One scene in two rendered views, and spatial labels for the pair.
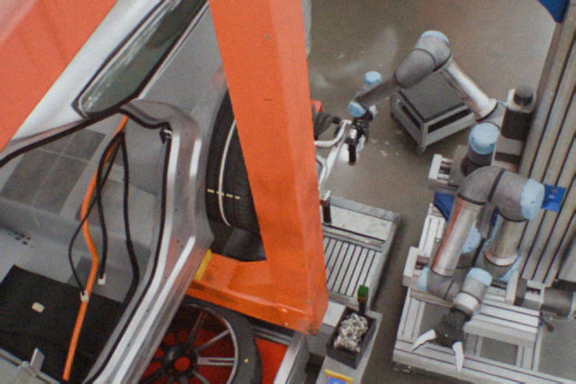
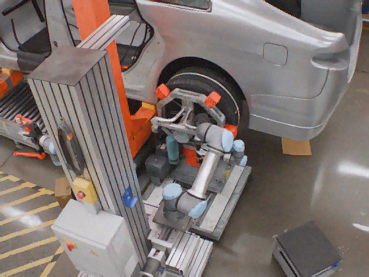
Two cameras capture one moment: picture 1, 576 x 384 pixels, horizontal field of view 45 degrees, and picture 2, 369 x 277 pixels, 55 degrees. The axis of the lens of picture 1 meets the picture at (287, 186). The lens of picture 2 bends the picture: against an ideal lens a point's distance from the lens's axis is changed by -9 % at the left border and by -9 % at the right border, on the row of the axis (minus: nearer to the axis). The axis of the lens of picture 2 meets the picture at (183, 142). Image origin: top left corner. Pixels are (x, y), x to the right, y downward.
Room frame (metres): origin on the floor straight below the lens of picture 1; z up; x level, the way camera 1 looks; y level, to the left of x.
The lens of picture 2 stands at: (1.84, -2.23, 2.78)
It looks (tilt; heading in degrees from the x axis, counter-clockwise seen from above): 44 degrees down; 91
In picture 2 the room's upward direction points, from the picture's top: 6 degrees counter-clockwise
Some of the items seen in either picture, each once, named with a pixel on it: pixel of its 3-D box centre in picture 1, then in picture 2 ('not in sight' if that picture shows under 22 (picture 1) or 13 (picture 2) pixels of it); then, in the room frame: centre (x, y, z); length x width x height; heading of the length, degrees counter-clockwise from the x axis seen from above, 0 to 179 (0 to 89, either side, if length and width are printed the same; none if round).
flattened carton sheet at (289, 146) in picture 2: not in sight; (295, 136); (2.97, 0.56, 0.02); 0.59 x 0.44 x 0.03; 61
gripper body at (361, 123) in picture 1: (362, 123); not in sight; (2.03, -0.38, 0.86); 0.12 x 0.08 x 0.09; 152
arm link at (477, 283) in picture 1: (474, 287); (52, 146); (0.98, -0.55, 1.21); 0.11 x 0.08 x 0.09; 140
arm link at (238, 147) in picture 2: (370, 87); (236, 148); (2.15, -0.44, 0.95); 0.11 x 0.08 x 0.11; 143
